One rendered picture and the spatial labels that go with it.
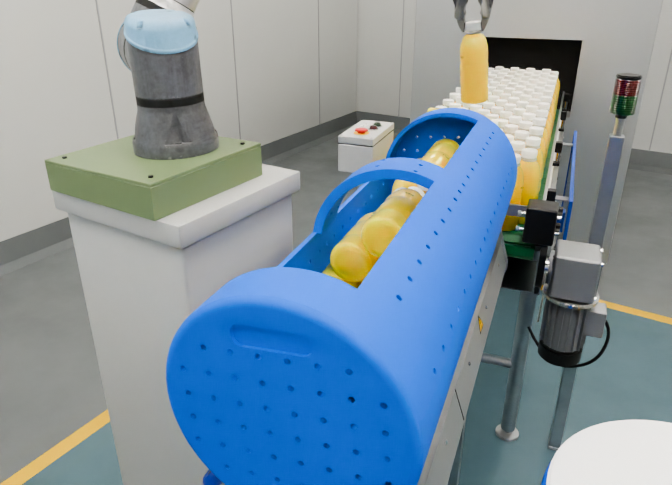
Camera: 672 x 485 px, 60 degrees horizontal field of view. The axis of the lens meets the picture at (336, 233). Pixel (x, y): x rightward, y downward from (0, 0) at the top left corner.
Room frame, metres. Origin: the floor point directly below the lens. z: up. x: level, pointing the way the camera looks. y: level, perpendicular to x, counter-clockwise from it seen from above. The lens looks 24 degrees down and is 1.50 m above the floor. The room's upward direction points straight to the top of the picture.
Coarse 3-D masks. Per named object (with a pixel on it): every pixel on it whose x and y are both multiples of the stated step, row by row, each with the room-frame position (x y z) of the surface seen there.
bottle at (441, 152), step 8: (440, 144) 1.16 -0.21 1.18; (448, 144) 1.17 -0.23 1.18; (456, 144) 1.19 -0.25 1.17; (432, 152) 1.11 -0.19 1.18; (440, 152) 1.11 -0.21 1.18; (448, 152) 1.12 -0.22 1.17; (424, 160) 1.08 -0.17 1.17; (432, 160) 1.07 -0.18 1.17; (440, 160) 1.07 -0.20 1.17; (448, 160) 1.09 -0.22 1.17
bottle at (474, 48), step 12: (468, 36) 1.47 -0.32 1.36; (480, 36) 1.47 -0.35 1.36; (468, 48) 1.46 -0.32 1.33; (480, 48) 1.46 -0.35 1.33; (468, 60) 1.46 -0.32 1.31; (480, 60) 1.46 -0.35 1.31; (468, 72) 1.46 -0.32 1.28; (480, 72) 1.46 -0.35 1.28; (468, 84) 1.46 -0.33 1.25; (480, 84) 1.46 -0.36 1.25; (468, 96) 1.46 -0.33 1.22; (480, 96) 1.46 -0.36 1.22
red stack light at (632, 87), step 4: (616, 80) 1.54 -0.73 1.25; (620, 80) 1.52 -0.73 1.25; (624, 80) 1.52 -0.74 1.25; (628, 80) 1.51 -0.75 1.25; (632, 80) 1.51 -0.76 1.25; (636, 80) 1.51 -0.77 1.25; (640, 80) 1.51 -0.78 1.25; (616, 84) 1.53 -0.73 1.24; (620, 84) 1.52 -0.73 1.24; (624, 84) 1.51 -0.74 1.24; (628, 84) 1.51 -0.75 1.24; (632, 84) 1.51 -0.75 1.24; (636, 84) 1.51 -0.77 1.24; (640, 84) 1.52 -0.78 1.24; (616, 88) 1.53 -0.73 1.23; (620, 88) 1.52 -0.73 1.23; (624, 88) 1.51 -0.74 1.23; (628, 88) 1.51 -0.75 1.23; (632, 88) 1.51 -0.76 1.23; (636, 88) 1.51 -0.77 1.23; (612, 92) 1.55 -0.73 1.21; (616, 92) 1.53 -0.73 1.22; (620, 92) 1.52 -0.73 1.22; (624, 92) 1.51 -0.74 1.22; (628, 92) 1.51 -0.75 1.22; (632, 92) 1.51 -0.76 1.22; (636, 92) 1.51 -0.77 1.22
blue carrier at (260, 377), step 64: (448, 128) 1.26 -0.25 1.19; (384, 192) 1.22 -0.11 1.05; (448, 192) 0.79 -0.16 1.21; (512, 192) 1.13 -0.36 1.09; (320, 256) 0.88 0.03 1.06; (384, 256) 0.56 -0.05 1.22; (448, 256) 0.64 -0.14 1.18; (192, 320) 0.49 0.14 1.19; (256, 320) 0.46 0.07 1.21; (320, 320) 0.44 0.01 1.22; (384, 320) 0.47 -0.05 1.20; (448, 320) 0.55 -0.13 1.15; (192, 384) 0.49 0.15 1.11; (256, 384) 0.46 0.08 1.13; (320, 384) 0.44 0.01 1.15; (384, 384) 0.41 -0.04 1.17; (448, 384) 0.51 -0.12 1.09; (192, 448) 0.49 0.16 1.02; (256, 448) 0.46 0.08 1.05; (320, 448) 0.44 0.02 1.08; (384, 448) 0.41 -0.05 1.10
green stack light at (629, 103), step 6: (612, 96) 1.54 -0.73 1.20; (618, 96) 1.52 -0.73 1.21; (624, 96) 1.51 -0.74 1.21; (630, 96) 1.51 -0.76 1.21; (636, 96) 1.51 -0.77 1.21; (612, 102) 1.53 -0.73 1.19; (618, 102) 1.52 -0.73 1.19; (624, 102) 1.51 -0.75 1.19; (630, 102) 1.51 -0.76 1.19; (636, 102) 1.51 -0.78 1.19; (612, 108) 1.53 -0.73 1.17; (618, 108) 1.51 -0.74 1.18; (624, 108) 1.51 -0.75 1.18; (630, 108) 1.51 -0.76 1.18; (618, 114) 1.51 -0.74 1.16; (624, 114) 1.51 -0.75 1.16; (630, 114) 1.51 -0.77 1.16
